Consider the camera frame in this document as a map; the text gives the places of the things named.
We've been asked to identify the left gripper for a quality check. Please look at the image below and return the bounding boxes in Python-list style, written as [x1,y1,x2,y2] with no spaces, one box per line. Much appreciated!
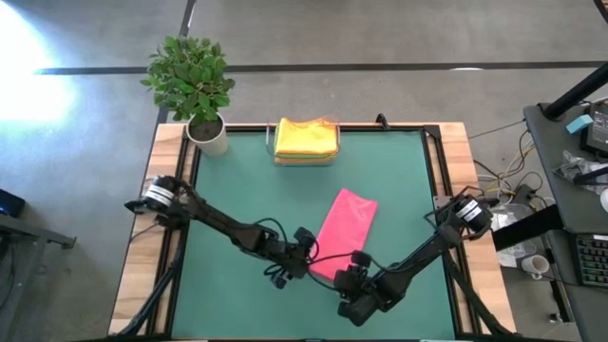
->
[265,226,320,280]

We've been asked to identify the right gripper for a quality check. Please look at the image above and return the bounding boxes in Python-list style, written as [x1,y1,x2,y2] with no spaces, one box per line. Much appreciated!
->
[333,264,403,329]

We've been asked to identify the pink microfiber towel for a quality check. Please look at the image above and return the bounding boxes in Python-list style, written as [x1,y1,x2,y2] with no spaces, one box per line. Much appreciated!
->
[308,188,380,282]

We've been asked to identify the green table mat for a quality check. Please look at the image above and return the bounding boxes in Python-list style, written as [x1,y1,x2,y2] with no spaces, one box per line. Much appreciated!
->
[170,126,460,341]

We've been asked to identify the clear plastic bin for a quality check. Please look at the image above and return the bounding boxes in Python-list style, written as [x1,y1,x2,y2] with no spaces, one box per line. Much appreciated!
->
[265,117,342,168]

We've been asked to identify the beige plant pot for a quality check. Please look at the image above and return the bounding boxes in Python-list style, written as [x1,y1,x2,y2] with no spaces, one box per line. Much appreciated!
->
[185,113,229,158]

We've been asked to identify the white paper sheet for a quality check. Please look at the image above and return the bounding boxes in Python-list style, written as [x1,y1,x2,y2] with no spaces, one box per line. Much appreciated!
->
[486,203,538,270]

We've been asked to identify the white mug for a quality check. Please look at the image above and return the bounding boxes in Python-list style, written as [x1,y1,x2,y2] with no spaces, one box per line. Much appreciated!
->
[521,255,551,280]

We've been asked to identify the black desk foot bar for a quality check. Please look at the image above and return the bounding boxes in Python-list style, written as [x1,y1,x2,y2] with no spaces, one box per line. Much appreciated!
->
[491,203,564,252]

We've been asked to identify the green leafy plant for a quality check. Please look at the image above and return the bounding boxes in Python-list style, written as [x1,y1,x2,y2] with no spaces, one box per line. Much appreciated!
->
[141,35,238,123]

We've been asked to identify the backlit black keyboard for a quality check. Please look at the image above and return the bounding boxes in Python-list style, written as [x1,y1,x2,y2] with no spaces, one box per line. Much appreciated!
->
[574,234,608,289]

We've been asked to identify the dark grey desk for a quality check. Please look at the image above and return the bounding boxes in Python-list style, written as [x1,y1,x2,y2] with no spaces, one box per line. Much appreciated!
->
[522,102,608,342]

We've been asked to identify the clear plastic bag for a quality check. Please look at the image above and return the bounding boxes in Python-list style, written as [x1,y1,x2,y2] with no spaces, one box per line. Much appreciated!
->
[555,150,608,191]

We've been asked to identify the light blue block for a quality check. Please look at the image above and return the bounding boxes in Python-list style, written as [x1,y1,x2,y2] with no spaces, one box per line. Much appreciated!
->
[564,114,595,135]

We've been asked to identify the black slanted pole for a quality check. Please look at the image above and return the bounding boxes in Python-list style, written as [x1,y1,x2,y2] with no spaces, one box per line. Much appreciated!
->
[541,61,608,123]

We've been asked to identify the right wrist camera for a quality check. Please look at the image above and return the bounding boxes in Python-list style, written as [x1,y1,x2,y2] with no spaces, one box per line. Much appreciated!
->
[350,250,373,269]

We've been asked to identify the black right camera cable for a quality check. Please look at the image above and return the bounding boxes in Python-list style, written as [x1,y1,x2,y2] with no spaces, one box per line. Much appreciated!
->
[306,251,362,292]

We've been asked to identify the black camera cable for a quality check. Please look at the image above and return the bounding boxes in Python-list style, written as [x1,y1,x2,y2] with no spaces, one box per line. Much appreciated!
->
[254,217,320,279]
[306,251,362,292]

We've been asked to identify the black left camera cable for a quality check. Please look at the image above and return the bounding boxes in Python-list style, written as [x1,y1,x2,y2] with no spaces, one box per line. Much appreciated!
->
[254,217,320,279]

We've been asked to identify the yellow floor cable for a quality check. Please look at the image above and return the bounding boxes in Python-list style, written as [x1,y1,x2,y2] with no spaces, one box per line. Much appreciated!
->
[498,142,536,191]

